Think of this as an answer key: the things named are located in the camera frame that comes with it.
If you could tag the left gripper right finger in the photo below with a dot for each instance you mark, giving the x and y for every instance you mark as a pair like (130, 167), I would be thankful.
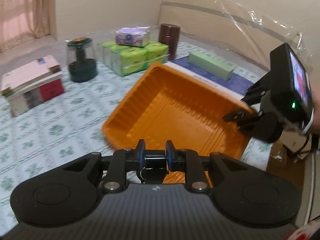
(189, 162)

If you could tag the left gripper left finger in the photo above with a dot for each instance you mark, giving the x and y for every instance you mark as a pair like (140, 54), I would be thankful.
(121, 162)

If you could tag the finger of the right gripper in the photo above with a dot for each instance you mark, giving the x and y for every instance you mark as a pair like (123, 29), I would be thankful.
(237, 116)

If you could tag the orange plastic tray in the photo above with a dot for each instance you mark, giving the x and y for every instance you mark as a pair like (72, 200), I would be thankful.
(166, 104)

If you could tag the person right hand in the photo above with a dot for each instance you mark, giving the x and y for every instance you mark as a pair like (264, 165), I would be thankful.
(315, 127)

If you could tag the light green long box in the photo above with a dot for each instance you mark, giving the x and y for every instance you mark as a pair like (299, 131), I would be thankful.
(212, 64)

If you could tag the cardboard box on floor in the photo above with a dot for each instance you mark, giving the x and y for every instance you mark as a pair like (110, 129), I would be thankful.
(291, 148)

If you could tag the green tissue pack bundle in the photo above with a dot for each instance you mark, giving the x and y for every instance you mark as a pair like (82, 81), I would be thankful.
(126, 60)

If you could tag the brown cylindrical canister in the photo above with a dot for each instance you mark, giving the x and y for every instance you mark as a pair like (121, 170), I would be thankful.
(169, 35)

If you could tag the dark green glass jar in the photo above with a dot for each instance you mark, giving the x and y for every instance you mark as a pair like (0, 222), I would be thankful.
(81, 59)

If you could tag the stack of books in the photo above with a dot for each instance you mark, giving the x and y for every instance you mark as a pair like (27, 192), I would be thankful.
(32, 84)

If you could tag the purple tissue pack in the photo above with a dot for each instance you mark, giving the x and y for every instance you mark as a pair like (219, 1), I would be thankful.
(136, 37)

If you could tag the pink curtain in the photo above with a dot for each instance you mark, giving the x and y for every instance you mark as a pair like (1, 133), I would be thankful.
(22, 21)

